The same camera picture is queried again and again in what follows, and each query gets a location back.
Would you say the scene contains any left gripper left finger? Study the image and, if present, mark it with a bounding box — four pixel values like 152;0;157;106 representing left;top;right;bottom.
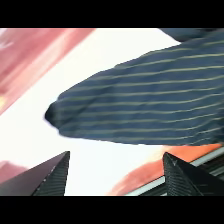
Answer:
0;150;71;197

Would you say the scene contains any dark blue striped shirt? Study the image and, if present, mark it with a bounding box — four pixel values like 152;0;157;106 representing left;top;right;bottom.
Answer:
44;28;224;147

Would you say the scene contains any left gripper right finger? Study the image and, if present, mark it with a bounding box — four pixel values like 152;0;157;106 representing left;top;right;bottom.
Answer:
162;151;224;197

